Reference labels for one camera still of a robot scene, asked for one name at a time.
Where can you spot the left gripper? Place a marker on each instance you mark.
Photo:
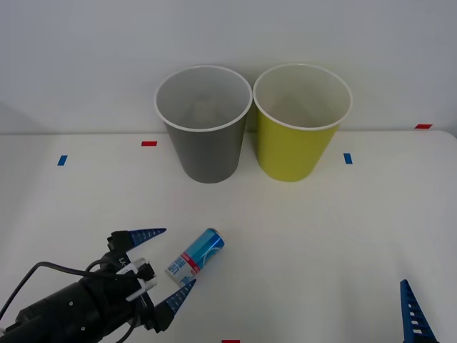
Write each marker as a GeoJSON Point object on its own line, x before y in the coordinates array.
{"type": "Point", "coordinates": [112, 262]}

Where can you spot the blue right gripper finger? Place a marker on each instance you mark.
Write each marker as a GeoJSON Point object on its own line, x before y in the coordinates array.
{"type": "Point", "coordinates": [414, 318]}

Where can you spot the blue and white drink can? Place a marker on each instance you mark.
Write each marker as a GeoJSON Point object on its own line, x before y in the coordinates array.
{"type": "Point", "coordinates": [198, 255]}

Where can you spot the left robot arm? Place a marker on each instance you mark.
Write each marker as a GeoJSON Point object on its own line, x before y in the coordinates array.
{"type": "Point", "coordinates": [53, 311]}

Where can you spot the grey plastic waste bin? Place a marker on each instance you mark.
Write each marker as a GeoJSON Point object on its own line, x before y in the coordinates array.
{"type": "Point", "coordinates": [209, 153]}

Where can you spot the yellow-green plastic waste bin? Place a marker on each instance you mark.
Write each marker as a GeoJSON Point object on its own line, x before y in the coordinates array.
{"type": "Point", "coordinates": [292, 153]}

